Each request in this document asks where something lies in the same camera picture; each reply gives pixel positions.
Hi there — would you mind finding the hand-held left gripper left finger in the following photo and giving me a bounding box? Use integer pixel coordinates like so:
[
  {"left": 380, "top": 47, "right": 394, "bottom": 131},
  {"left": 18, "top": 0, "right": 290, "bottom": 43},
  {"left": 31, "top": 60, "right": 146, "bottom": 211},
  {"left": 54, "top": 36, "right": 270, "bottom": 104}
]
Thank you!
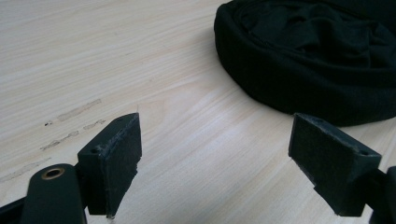
[{"left": 77, "top": 112, "right": 143, "bottom": 219}]

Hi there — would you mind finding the black garment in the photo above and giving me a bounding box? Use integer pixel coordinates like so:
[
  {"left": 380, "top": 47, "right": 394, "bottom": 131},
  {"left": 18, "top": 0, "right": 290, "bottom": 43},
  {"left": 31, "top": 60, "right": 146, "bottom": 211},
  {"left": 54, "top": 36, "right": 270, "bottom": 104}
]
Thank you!
[{"left": 213, "top": 0, "right": 396, "bottom": 128}]

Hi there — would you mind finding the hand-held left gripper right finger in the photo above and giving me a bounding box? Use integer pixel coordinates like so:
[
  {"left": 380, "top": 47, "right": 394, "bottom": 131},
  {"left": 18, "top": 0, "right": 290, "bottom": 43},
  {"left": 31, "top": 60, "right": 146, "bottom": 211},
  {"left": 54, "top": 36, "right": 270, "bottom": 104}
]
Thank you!
[{"left": 288, "top": 112, "right": 383, "bottom": 217}]

